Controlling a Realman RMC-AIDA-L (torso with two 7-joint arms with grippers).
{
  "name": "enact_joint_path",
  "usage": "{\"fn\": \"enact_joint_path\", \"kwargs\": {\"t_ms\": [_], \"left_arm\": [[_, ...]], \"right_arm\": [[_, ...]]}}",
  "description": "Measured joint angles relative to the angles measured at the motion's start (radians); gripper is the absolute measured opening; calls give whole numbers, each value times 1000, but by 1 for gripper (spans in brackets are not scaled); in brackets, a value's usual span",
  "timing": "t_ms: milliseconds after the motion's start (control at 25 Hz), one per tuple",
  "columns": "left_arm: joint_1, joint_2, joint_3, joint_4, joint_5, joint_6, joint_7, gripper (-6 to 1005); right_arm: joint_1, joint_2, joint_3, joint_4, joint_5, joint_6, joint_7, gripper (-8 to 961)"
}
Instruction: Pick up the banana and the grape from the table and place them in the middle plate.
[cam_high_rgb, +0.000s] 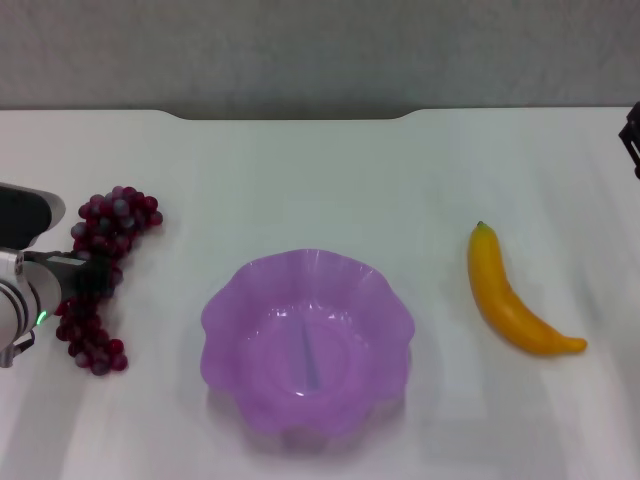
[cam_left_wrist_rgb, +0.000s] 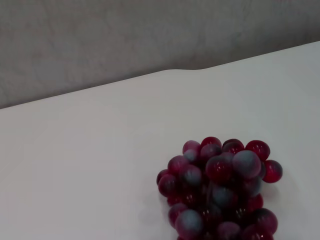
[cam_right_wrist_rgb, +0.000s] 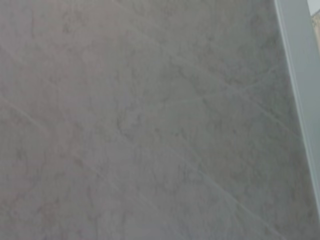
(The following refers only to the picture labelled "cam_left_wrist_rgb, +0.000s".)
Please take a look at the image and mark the red grape bunch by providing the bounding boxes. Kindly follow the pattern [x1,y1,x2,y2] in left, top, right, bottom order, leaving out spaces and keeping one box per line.
[156,136,284,240]

